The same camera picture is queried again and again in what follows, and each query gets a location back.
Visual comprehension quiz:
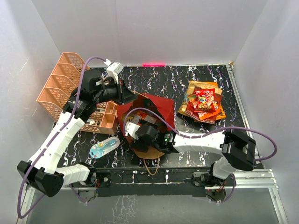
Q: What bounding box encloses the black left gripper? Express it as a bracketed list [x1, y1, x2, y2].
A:
[93, 77, 138, 105]

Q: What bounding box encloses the red brown paper bag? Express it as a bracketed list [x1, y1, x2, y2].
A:
[117, 92, 175, 163]

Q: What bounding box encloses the red doritos chip bag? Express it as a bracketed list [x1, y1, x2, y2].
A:
[184, 87, 222, 124]

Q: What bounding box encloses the orange candy bag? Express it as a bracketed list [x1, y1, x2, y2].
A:
[131, 110, 157, 126]
[185, 94, 222, 121]

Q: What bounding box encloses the gold teal kettle chips bag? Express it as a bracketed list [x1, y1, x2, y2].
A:
[178, 81, 223, 122]

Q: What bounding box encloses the red skittles candy bag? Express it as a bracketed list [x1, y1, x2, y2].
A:
[193, 87, 219, 112]

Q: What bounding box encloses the orange honey dijon chip bag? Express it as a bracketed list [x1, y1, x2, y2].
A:
[189, 81, 227, 121]

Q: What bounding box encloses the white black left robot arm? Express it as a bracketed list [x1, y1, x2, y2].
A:
[17, 70, 137, 197]

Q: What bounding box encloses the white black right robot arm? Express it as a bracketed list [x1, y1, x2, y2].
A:
[125, 122, 256, 187]

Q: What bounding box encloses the pink tape strip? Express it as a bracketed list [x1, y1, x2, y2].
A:
[142, 63, 165, 67]

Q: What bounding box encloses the blue white packaged item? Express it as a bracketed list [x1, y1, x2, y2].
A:
[89, 137, 120, 159]

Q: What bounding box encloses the peach plastic file organizer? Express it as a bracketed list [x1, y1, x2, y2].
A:
[36, 52, 118, 135]

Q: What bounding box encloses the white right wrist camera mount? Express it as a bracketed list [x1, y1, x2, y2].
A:
[125, 122, 140, 140]

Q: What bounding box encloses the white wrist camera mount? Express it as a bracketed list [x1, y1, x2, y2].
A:
[125, 122, 140, 140]
[104, 59, 124, 84]

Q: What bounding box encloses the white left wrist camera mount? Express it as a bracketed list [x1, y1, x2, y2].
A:
[104, 59, 124, 84]

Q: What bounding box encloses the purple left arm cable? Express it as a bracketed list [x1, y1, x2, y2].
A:
[17, 56, 113, 219]

